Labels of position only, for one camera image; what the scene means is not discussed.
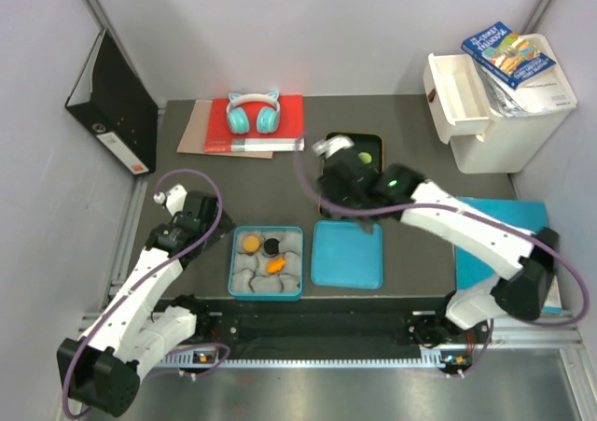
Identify orange round cookie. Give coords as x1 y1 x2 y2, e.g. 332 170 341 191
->
242 235 261 254

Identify black round cookie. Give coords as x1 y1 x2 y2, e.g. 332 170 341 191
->
263 238 280 257

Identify orange fish cookie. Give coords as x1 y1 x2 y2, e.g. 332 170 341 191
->
266 257 286 274

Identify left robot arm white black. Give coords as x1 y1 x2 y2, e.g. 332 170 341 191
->
57 185 233 420

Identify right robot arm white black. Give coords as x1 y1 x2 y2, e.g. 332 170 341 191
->
312 135 559 343

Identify green round cookie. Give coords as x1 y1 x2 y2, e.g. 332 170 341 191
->
358 152 372 164

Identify teal tin lid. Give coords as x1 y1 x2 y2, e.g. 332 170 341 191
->
311 219 383 290

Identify black cookie tray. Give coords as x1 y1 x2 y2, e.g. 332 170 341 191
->
312 132 383 220

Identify red book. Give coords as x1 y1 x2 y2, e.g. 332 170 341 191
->
203 91 304 153

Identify brown cardboard folder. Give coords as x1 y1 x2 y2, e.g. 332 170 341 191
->
176 100 273 160

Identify teal cookie tin box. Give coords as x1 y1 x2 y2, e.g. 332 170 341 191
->
228 226 304 302

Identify teal cat ear headphones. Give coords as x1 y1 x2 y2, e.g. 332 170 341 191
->
226 91 281 135

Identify white drawer unit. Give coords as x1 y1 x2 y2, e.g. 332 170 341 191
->
423 53 577 174

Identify blue folder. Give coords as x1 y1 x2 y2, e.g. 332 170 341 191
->
454 197 548 290

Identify blue paperback book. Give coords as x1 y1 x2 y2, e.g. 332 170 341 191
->
461 21 556 90

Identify white booklet stack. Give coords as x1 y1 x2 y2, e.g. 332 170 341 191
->
475 65 575 118

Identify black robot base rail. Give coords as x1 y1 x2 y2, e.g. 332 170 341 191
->
153 294 491 361

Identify black ring binder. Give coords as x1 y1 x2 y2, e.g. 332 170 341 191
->
64 31 159 175

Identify grey cable duct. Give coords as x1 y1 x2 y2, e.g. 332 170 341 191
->
156 348 469 370

